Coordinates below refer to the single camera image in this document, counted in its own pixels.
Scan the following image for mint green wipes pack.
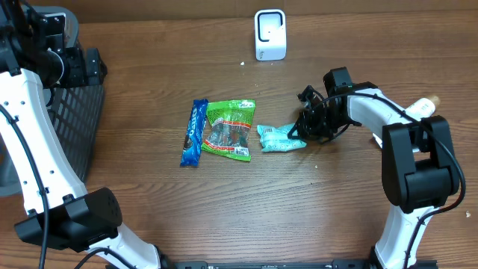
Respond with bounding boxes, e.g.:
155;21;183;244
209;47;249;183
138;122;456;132
257;123;306;152

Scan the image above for green snack bag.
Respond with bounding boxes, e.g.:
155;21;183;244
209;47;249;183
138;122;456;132
202;99;255;161

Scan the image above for white bamboo print tube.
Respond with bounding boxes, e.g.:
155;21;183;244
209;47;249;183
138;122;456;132
372;95;441;149

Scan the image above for blue Oreo cookie pack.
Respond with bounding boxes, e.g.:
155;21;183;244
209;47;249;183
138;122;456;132
180;99;208;167

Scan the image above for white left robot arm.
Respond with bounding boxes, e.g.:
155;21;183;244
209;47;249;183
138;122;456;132
1;1;170;268

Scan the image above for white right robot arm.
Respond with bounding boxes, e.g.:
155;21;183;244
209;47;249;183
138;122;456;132
288;67;466;268

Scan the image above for white barcode scanner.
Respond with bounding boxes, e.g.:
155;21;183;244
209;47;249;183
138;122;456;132
254;9;287;61

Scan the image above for dark grey plastic basket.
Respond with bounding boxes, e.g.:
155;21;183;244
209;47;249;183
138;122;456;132
22;4;105;182

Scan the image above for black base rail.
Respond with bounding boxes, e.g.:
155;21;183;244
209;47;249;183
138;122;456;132
165;259;379;269

